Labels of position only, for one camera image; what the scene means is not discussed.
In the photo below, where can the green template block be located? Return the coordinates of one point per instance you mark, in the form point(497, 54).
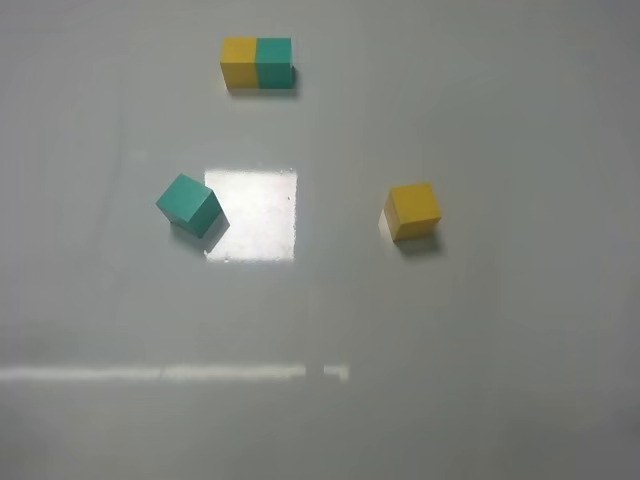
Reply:
point(273, 63)

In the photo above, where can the yellow template block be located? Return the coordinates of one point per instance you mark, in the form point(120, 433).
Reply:
point(238, 62)

